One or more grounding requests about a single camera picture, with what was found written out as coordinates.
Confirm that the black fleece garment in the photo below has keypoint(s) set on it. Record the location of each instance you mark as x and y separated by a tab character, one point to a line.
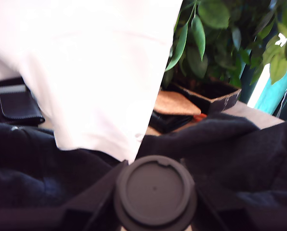
230	154

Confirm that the black square plant pot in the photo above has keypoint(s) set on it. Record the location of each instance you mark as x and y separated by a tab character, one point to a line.
213	96

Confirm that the black leather wallet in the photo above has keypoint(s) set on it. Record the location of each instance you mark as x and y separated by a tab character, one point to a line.
18	108

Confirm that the teal curtain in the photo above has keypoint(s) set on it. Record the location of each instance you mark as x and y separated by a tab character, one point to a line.
271	96

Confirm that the black flat case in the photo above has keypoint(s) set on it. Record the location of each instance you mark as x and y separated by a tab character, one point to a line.
168	121

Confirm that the white cloth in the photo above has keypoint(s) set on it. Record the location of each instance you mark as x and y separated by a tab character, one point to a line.
90	72

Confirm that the cork coaster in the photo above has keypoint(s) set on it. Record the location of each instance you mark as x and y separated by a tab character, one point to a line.
174	103

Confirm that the green leafy houseplant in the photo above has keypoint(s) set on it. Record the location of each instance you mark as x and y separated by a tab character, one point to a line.
215	36

